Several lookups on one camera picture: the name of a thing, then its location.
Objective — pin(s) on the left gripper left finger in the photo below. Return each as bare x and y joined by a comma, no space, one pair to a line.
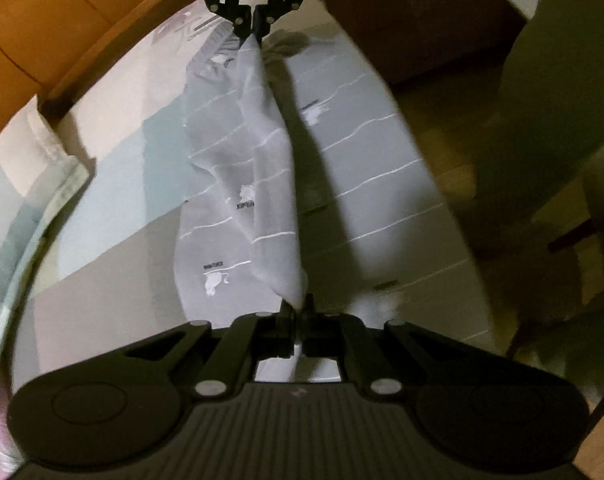
250,339

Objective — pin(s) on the wooden headboard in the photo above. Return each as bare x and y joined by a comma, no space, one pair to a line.
57,49

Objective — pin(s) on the checked patchwork bed sheet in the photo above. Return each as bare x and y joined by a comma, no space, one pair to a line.
104,273

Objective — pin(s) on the checked pastel pillow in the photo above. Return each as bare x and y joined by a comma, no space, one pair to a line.
37,179

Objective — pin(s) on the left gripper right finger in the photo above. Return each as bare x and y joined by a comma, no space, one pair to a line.
345,339

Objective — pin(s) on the grey patterned pyjama trousers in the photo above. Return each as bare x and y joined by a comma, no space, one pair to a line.
314,186

